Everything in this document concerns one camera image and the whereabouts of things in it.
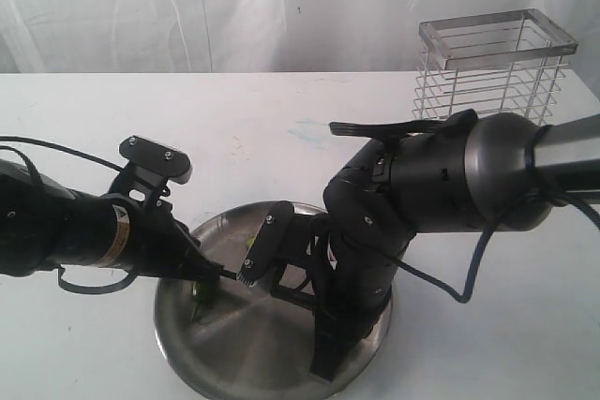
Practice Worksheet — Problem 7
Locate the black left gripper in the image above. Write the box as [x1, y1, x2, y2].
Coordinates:
[116, 201, 224, 284]

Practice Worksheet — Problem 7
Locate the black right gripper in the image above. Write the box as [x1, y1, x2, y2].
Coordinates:
[309, 226, 398, 381]

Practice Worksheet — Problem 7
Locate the black knife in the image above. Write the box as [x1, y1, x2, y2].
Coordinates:
[219, 269, 238, 280]

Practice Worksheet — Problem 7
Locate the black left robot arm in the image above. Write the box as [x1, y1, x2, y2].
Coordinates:
[1, 160, 222, 281]

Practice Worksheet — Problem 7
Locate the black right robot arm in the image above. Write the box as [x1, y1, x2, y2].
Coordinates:
[310, 110, 599, 380]

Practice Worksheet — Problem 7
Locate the round steel plate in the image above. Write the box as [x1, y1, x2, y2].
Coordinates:
[154, 201, 393, 399]

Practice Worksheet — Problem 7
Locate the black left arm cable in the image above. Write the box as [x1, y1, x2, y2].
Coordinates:
[0, 136, 137, 294]

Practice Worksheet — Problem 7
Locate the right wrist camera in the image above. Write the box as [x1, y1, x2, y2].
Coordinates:
[236, 200, 323, 311]

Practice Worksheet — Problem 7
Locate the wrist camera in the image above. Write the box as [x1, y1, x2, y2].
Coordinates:
[236, 200, 323, 311]
[108, 135, 193, 209]

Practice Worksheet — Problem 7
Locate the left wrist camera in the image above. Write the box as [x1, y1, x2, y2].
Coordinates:
[108, 135, 193, 209]

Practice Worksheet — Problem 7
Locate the wire metal utensil holder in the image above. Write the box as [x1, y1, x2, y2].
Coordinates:
[412, 8, 578, 125]

